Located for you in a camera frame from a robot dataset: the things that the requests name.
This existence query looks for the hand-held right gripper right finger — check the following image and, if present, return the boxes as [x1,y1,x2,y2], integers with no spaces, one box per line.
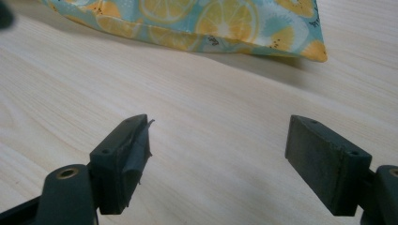
[284,114,374,218]

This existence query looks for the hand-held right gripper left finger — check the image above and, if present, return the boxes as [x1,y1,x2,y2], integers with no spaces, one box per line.
[88,113,155,217]

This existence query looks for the clear plastic bag of snacks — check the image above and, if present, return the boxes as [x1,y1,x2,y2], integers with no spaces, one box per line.
[38,0,329,63]

